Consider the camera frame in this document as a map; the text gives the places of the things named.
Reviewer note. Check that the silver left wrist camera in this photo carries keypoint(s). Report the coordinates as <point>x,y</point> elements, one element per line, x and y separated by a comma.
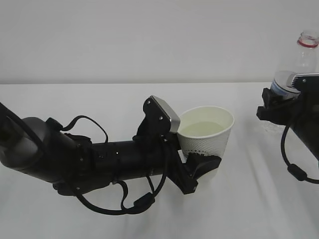
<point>159,119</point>

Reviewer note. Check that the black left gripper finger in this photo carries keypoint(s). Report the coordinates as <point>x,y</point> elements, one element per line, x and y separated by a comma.
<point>202,167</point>

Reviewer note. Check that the clear plastic water bottle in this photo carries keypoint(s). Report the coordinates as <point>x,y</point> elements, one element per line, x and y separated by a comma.
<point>299,58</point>

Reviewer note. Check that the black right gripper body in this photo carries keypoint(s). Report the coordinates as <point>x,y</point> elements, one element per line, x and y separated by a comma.
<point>306,106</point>

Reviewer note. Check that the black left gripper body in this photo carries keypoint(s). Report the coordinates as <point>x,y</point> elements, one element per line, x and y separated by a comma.
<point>173,168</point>

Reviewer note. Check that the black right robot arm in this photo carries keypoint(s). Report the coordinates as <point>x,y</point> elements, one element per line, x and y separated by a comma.
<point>307,130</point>

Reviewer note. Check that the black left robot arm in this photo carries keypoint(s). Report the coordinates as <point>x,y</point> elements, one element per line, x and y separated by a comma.
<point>73,164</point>

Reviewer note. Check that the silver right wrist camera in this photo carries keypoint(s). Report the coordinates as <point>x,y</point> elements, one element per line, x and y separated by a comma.
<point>304,82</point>

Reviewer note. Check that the white paper cup green logo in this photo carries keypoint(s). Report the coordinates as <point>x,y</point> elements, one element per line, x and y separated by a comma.
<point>205,130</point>

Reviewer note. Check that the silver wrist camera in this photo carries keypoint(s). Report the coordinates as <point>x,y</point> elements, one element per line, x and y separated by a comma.
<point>304,82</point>
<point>159,119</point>

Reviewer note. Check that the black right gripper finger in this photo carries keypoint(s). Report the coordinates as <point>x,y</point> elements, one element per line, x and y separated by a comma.
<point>276,109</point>

